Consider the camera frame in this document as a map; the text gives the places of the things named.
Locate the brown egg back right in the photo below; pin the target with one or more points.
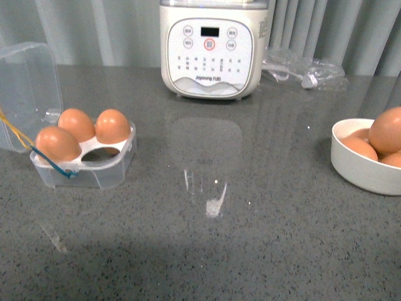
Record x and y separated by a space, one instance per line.
112 127

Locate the brown egg back left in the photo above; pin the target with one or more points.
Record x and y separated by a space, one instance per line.
78 123

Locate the brown egg front left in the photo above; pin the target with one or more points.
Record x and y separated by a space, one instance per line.
57 144

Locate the brown egg in bowl left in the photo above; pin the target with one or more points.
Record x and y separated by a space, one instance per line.
361 147

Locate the clear plastic egg box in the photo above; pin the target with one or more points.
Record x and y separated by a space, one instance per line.
31 100

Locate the large brown egg in bowl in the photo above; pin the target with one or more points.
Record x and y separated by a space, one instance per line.
384 134

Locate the brown egg in bowl right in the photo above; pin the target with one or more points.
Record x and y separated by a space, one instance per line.
392 159

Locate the white Joyoung cooker appliance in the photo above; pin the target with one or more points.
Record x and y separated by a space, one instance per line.
213 49

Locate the blue rubber band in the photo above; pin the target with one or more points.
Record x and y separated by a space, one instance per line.
68 174

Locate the white round bowl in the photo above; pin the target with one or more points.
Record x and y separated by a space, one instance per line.
361 171

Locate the yellow rubber band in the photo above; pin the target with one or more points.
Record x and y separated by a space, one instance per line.
25 141

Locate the clear bag with white cable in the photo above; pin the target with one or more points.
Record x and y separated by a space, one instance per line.
287 68

